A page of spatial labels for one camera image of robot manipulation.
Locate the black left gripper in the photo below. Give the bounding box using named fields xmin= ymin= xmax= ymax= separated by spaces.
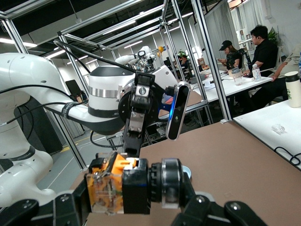
xmin=117 ymin=73 xmax=163 ymax=162

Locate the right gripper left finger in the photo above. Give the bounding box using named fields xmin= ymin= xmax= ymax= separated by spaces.
xmin=0 ymin=178 xmax=92 ymax=226

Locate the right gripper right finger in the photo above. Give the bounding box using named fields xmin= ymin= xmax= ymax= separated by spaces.
xmin=171 ymin=175 xmax=269 ymax=226

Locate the orange push button switch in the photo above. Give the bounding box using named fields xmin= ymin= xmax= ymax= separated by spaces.
xmin=86 ymin=152 xmax=190 ymax=216

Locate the small cardboard box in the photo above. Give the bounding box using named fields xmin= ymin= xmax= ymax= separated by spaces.
xmin=197 ymin=57 xmax=210 ymax=71

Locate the light blue round plate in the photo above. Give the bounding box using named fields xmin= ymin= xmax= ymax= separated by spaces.
xmin=182 ymin=165 xmax=193 ymax=181

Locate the white office desk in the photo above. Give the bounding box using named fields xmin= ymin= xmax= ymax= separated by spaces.
xmin=191 ymin=68 xmax=273 ymax=103

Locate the white side table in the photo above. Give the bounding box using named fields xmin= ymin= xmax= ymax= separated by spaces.
xmin=232 ymin=100 xmax=301 ymax=171

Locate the clear tumbler grey lid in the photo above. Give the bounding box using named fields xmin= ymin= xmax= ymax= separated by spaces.
xmin=231 ymin=67 xmax=243 ymax=86

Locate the crumpled clear plastic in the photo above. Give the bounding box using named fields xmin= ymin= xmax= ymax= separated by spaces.
xmin=271 ymin=123 xmax=288 ymax=135

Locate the person with black cap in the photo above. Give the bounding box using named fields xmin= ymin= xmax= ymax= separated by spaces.
xmin=218 ymin=40 xmax=245 ymax=71

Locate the clear water bottle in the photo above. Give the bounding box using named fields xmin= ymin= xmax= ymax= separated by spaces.
xmin=252 ymin=64 xmax=262 ymax=82

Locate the person in black shirt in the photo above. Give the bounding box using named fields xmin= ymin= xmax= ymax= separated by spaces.
xmin=244 ymin=24 xmax=286 ymax=111

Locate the white tumbler green print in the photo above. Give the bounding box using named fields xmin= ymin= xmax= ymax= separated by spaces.
xmin=284 ymin=71 xmax=301 ymax=108

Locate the person in beige shirt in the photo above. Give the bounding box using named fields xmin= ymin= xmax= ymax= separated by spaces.
xmin=270 ymin=43 xmax=301 ymax=82

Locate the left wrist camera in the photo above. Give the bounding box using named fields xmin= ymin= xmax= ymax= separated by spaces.
xmin=165 ymin=81 xmax=191 ymax=141

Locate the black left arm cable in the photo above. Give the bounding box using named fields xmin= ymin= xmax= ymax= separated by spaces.
xmin=0 ymin=39 xmax=139 ymax=151

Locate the aluminium profile frame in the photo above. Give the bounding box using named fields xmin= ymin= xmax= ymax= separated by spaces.
xmin=0 ymin=0 xmax=233 ymax=170

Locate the black cable on desk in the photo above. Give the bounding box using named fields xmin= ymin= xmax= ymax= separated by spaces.
xmin=274 ymin=146 xmax=301 ymax=172

